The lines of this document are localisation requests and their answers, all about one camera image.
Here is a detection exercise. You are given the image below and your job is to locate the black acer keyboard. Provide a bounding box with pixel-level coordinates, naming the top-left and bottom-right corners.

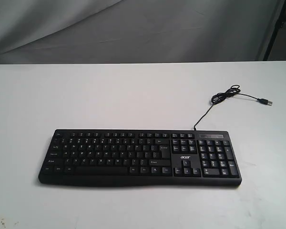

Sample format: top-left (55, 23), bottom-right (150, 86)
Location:
top-left (38, 129), bottom-right (242, 187)

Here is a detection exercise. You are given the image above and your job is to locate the grey backdrop cloth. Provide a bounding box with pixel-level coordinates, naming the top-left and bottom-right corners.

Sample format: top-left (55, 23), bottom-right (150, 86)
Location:
top-left (0, 0), bottom-right (285, 64)

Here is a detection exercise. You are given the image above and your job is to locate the black USB cable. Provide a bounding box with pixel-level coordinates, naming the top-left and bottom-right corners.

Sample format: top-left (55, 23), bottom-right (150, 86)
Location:
top-left (193, 84), bottom-right (273, 131)

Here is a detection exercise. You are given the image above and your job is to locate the black metal stand frame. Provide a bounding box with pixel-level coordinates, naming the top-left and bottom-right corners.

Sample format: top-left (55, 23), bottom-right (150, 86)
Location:
top-left (263, 0), bottom-right (286, 61)

